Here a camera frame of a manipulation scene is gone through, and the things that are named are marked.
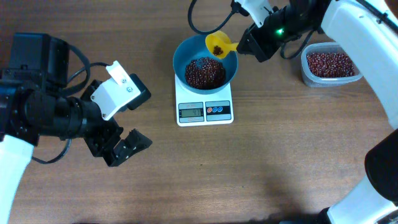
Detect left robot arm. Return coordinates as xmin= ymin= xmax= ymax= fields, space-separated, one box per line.
xmin=1 ymin=33 xmax=152 ymax=223

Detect teal plastic bowl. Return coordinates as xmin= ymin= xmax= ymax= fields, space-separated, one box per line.
xmin=173 ymin=35 xmax=239 ymax=95

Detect red beans in bowl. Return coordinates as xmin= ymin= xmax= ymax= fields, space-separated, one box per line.
xmin=185 ymin=57 xmax=226 ymax=90

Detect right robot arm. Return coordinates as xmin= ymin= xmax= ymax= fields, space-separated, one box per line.
xmin=235 ymin=0 xmax=397 ymax=223

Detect clear plastic container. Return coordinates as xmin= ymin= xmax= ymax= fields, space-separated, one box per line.
xmin=301 ymin=42 xmax=363 ymax=87

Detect red beans in scoop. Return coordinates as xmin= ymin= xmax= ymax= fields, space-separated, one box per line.
xmin=212 ymin=45 xmax=223 ymax=56

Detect black left camera cable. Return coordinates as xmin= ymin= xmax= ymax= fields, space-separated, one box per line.
xmin=30 ymin=43 xmax=109 ymax=165

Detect white digital kitchen scale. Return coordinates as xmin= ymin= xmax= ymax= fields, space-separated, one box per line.
xmin=175 ymin=76 xmax=234 ymax=127

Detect yellow plastic measuring scoop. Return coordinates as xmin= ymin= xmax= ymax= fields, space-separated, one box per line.
xmin=205 ymin=30 xmax=239 ymax=59

